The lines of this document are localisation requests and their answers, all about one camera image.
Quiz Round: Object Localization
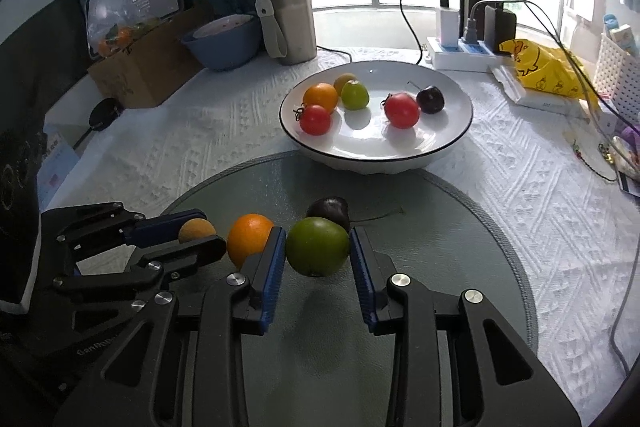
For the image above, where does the green tomato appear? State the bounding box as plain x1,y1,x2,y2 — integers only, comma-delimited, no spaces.
285,217,350,278
341,80,370,111

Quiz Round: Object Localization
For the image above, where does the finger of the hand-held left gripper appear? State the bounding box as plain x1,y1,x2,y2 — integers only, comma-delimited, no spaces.
42,202,208,258
52,234,228,293

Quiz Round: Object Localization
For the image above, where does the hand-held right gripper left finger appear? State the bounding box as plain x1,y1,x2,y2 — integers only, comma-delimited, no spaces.
52,226,288,427

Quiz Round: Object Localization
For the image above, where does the white bowl with dark rim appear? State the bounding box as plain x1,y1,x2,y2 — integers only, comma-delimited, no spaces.
279,60,474,175

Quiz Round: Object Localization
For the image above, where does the steel tumbler with strap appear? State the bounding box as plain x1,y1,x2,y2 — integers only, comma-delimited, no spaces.
255,0,318,66

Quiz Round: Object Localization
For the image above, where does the dark cherry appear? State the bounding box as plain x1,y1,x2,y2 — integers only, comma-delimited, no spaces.
416,86,446,114

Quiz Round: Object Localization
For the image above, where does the dark purple plum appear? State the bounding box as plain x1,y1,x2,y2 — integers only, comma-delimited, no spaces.
306,196,351,233

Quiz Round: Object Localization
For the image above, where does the black round hand mirror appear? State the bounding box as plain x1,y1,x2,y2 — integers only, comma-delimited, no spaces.
75,98,123,148

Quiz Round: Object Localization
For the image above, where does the white perforated basket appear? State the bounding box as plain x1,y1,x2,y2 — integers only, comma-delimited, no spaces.
595,32,640,128

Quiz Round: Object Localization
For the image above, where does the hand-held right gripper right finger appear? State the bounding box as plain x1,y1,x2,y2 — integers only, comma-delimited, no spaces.
348,227,583,427

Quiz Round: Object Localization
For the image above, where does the large red tomato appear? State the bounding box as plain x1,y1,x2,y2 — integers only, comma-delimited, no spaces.
384,92,421,130

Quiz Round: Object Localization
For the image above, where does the black charger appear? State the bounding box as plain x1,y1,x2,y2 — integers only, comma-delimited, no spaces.
484,4,517,54

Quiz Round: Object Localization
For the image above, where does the brown cardboard box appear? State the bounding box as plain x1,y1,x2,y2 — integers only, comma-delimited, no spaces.
87,4,216,109

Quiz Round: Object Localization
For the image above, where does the yellow plastic bag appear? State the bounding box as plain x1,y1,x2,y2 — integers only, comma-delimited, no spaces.
500,38,601,100

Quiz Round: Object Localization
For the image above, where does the white power strip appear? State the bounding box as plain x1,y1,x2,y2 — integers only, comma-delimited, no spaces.
426,37,516,72

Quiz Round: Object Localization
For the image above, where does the small tan round fruit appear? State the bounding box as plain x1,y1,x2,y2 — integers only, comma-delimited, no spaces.
178,218,217,242

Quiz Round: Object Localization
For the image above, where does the clear plastic bag of oranges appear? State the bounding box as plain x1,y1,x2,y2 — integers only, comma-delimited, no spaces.
86,0,166,58

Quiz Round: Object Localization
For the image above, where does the white tissue packet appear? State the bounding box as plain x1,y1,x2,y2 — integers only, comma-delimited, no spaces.
492,66,583,116

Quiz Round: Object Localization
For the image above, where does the green beaded cord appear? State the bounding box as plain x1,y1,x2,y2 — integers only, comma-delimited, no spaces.
570,127,621,182

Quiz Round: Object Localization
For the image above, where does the orange citrus fruit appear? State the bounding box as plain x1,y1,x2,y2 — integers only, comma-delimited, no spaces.
302,83,339,114
226,213,276,269

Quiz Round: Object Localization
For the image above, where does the blue bowl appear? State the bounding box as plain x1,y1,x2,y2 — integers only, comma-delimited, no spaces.
180,13,262,72

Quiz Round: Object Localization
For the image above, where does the small red tomato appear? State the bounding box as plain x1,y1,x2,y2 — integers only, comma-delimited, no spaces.
299,104,333,136

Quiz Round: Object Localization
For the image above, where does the white charger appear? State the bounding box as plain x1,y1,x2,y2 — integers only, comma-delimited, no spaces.
436,0,461,48

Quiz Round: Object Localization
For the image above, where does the grey round placemat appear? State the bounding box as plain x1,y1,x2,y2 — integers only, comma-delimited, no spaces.
155,152,540,427

